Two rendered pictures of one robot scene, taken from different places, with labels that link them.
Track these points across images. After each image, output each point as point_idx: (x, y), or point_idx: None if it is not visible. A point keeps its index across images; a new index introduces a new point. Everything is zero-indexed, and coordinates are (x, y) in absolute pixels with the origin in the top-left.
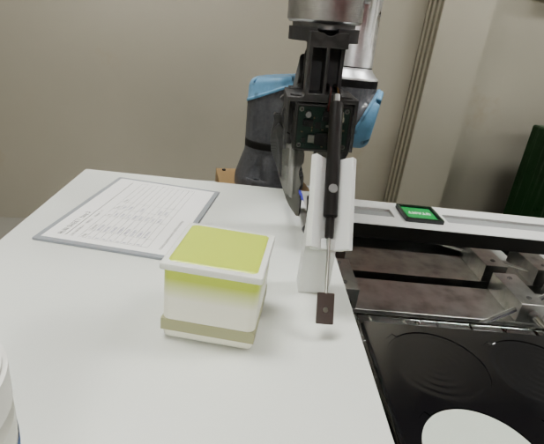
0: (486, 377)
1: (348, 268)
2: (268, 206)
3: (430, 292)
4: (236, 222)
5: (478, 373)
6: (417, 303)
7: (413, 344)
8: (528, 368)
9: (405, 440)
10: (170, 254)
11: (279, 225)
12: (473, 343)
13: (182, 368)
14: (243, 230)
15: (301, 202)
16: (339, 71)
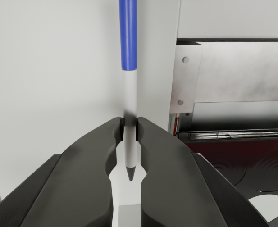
0: (239, 178)
1: (195, 71)
2: (67, 20)
3: None
4: (29, 108)
5: (237, 175)
6: (252, 85)
7: (209, 159)
8: (274, 168)
9: None
10: None
11: (96, 104)
12: (256, 153)
13: None
14: (47, 129)
15: (123, 138)
16: None
